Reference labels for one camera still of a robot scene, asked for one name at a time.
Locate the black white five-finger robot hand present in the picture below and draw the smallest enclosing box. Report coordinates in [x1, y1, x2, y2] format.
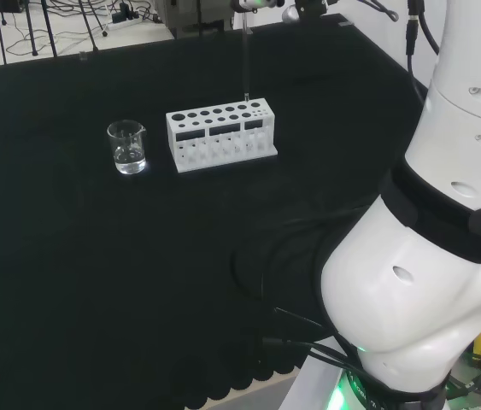
[230, 0, 331, 22]

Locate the white test tube rack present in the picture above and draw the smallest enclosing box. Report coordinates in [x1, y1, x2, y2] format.
[165, 97, 279, 174]

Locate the dark equipment box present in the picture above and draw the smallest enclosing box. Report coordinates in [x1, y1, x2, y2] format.
[161, 0, 238, 34]

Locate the white power strip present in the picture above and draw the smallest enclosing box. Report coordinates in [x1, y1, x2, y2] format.
[109, 10, 141, 26]

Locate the black tripod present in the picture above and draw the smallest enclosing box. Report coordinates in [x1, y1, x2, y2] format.
[0, 0, 60, 66]
[78, 0, 109, 55]

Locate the small clear glass beaker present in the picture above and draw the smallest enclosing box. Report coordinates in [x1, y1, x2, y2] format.
[106, 120, 148, 176]

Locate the black bench cloth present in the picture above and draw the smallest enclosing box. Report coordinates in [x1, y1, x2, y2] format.
[0, 12, 434, 410]

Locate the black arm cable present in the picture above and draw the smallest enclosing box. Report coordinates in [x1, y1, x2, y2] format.
[405, 0, 443, 89]

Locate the black cable bundle at base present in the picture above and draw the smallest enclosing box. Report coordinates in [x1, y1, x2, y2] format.
[227, 213, 363, 377]

